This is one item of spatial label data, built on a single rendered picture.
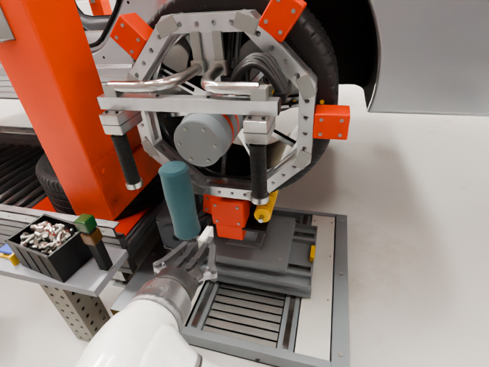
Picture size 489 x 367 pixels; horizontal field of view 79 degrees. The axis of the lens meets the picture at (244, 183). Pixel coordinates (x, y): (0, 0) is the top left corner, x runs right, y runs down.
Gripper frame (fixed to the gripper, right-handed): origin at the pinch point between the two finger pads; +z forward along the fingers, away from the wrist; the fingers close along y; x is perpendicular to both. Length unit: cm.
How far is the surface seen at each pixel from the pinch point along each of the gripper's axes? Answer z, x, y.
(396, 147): 198, 16, -95
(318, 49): 27, -41, -23
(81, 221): 6.8, 1.8, 38.1
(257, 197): 5.2, -8.8, -11.1
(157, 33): 20, -46, 17
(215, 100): 3.2, -30.4, -2.7
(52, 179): 50, 6, 88
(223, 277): 48, 46, 10
